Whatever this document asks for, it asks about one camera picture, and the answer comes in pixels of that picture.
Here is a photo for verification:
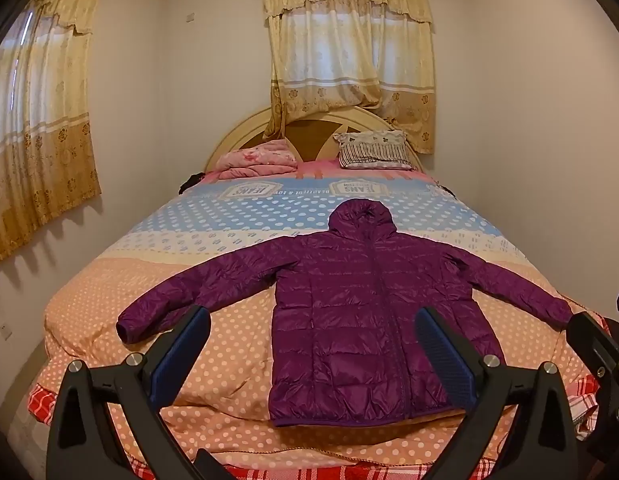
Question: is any purple hooded puffer jacket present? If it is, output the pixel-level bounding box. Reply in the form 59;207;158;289
116;200;572;427

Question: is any beige window curtain left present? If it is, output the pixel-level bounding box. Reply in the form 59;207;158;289
0;0;101;263

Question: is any cream wooden headboard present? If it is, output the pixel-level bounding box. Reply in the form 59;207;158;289
203;105;425;174

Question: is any folded pink blanket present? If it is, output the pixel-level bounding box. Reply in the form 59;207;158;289
215;139;298;180

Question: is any polka dot bed cover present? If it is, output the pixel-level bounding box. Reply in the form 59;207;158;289
41;168;606;470

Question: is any beige window curtain centre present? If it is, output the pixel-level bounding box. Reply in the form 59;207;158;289
262;0;436;155

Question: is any red plaid bed sheet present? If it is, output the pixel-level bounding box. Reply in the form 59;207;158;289
27;374;603;480

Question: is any beige window curtain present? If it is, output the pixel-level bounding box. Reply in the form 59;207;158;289
0;0;101;263
262;0;436;155

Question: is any striped grey pillow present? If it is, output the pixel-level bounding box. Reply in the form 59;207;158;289
333;130;413;170

